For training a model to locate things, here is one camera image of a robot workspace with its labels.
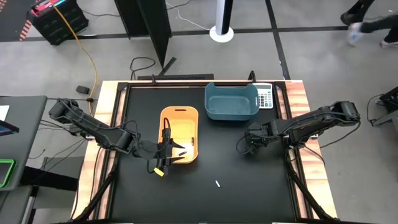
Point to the yellow plastic bin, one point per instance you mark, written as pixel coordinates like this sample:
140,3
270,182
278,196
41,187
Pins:
183,127

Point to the black orange-striped floor mat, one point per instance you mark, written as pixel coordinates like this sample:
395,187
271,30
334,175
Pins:
12,18

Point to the small dark battery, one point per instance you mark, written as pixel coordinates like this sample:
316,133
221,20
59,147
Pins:
192,141
182,153

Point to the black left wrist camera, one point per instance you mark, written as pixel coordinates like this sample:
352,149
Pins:
167,132

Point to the green-framed tablet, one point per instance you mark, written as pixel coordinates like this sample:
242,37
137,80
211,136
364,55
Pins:
6,174

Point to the white pole with round base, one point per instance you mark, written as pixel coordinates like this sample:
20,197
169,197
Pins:
221,34

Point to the black table clamp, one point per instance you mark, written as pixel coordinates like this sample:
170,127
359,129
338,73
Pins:
154,80
252,76

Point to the black floor base plate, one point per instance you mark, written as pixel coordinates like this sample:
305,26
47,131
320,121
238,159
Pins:
174,76

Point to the black power adapter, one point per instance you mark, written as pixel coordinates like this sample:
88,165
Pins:
83,89

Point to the white desk calculator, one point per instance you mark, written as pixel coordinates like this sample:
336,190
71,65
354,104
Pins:
265,96

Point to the blue plastic bin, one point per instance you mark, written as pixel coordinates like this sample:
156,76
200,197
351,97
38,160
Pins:
231,104

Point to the white paper sheet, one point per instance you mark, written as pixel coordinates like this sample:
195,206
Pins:
3,112

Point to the black table mat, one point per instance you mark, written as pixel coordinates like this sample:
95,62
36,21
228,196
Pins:
202,202

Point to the black diagonal frame strut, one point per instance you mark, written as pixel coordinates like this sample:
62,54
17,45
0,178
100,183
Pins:
311,199
93,199

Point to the gray work desk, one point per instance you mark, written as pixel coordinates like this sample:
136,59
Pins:
25,140

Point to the dark tablet on desk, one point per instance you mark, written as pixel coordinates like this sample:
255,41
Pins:
7,128

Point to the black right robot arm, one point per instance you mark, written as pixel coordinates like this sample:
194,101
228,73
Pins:
311,124

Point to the black divider panel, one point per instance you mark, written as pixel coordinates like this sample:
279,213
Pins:
149,18

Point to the person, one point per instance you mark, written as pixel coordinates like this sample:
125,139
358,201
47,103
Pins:
379,24

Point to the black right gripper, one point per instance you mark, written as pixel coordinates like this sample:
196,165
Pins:
257,133

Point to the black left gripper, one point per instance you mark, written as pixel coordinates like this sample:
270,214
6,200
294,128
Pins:
155,154

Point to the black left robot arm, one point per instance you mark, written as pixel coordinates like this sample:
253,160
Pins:
105,137

